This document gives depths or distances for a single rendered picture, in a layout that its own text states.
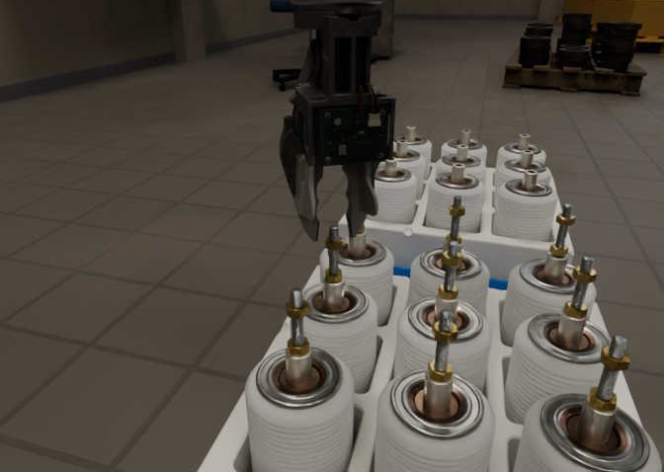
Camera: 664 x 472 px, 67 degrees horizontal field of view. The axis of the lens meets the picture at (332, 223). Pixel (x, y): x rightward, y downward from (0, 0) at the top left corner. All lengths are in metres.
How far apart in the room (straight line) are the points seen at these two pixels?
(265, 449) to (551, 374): 0.27
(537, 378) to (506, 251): 0.38
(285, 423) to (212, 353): 0.48
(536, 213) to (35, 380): 0.84
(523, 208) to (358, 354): 0.44
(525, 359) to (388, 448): 0.17
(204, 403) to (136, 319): 0.27
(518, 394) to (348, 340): 0.18
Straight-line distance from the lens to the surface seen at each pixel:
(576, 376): 0.52
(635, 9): 5.60
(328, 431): 0.45
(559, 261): 0.63
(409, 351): 0.52
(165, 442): 0.78
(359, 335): 0.53
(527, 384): 0.54
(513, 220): 0.89
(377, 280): 0.63
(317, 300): 0.55
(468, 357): 0.52
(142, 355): 0.93
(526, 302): 0.62
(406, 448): 0.42
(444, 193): 0.87
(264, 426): 0.45
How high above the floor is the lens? 0.56
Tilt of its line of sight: 25 degrees down
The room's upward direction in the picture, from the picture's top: straight up
